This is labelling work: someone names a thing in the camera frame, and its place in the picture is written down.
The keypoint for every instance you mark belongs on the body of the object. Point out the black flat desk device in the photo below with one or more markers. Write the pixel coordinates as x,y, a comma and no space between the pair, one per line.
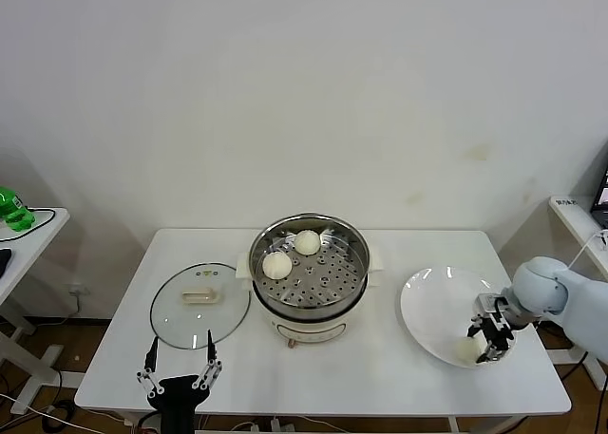
4,263

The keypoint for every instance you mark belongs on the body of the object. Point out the round glass pot lid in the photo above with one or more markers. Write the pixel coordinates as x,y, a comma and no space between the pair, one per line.
190,320

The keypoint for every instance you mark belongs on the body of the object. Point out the cream electric cooker pot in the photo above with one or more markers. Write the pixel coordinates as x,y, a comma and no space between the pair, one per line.
309,332

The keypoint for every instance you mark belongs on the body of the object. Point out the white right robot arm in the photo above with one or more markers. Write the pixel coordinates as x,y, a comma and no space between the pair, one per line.
584,306

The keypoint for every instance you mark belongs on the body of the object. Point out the white wall outlet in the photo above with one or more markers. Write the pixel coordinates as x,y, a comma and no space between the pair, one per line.
77,290

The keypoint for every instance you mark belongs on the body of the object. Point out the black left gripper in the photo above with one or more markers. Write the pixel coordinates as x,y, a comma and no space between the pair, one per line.
178,398

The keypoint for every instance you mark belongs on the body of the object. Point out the white side desk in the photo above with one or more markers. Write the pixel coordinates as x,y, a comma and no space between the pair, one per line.
28,253
577,230

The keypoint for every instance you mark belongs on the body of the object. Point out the green plastic bottle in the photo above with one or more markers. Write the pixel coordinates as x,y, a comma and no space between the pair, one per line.
13,211

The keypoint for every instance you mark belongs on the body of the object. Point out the white printed label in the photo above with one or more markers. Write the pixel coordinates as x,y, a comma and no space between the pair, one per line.
565,202

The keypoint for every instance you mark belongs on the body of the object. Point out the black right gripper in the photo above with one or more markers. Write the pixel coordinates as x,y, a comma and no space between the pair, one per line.
506,317

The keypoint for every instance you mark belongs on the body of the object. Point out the round white plate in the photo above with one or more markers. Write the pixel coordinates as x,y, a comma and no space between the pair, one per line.
437,310

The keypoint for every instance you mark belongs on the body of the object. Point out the white steamed baozi bun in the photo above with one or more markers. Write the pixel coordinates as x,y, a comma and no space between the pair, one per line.
465,353
307,242
276,265

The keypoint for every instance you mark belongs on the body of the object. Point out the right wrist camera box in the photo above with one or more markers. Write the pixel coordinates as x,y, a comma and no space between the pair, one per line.
487,304

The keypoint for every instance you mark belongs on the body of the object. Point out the black laptop screen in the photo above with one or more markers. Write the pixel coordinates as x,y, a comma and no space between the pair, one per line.
601,206

